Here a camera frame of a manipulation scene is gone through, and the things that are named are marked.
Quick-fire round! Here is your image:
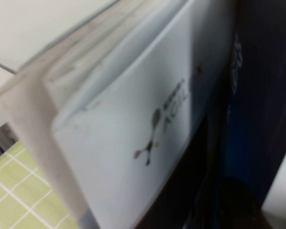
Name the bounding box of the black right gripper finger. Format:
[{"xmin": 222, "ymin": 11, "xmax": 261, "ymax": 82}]
[{"xmin": 216, "ymin": 177, "xmax": 265, "ymax": 229}]

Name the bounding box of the white HEEC show catalogue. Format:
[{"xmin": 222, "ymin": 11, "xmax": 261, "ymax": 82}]
[{"xmin": 0, "ymin": 0, "xmax": 232, "ymax": 229}]

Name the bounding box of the blue spine hardcover book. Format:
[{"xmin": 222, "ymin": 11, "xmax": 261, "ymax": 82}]
[{"xmin": 219, "ymin": 0, "xmax": 286, "ymax": 208}]

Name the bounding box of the green checkered tablecloth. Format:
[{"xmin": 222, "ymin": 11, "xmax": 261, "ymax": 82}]
[{"xmin": 0, "ymin": 140, "xmax": 71, "ymax": 229}]

